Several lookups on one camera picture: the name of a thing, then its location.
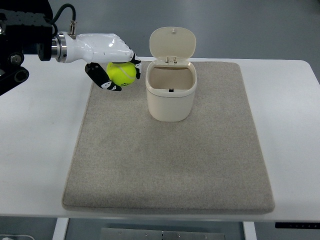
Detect white table leg right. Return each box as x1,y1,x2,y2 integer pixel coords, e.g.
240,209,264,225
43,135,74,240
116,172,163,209
242,221,257,240

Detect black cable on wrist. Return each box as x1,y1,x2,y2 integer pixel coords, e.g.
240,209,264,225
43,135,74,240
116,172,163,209
50,3,78,40

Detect cream lidded bin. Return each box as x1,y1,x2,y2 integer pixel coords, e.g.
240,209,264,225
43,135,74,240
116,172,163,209
145,26,197,122

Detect black table control panel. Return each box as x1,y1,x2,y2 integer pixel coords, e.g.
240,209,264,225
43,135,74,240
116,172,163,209
274,222,320,230

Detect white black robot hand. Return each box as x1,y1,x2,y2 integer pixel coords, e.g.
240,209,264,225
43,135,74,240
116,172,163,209
51,32,142,92

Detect yellow tennis ball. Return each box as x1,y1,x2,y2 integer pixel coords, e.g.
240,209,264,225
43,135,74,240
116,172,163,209
106,62,137,87

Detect white table leg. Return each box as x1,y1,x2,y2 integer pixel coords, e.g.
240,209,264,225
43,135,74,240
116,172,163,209
52,217,69,240
242,221,257,240

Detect beige fabric mat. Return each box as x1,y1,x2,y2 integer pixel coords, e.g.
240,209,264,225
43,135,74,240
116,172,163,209
62,61,275,214

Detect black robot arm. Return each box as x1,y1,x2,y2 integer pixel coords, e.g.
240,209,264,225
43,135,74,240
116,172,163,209
0,9,53,95

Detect white table leg left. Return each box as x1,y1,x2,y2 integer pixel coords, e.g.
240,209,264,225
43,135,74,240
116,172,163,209
52,217,69,240

